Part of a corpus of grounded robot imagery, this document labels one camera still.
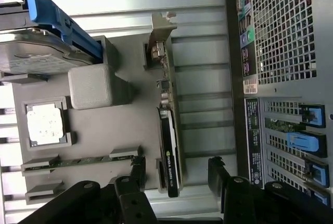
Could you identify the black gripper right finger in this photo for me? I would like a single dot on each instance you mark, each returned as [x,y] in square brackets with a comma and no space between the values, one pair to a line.
[239,203]

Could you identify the silver hard disk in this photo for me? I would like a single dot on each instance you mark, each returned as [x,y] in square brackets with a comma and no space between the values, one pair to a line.
[33,54]

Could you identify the silver CPU chip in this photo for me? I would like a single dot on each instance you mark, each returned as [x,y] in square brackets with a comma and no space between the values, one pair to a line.
[45,125]

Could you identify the open black PC case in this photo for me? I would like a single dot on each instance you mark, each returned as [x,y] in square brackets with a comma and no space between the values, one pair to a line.
[283,86]

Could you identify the green RAM stick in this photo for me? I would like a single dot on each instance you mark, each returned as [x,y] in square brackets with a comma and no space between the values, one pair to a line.
[86,162]

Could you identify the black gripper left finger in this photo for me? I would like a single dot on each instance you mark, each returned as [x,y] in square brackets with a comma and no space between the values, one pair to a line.
[130,205]

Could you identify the hard disk drive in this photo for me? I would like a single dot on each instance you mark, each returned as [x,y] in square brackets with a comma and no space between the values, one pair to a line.
[59,20]

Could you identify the grey parts rack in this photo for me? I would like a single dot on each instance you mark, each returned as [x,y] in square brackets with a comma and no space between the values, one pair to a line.
[112,130]

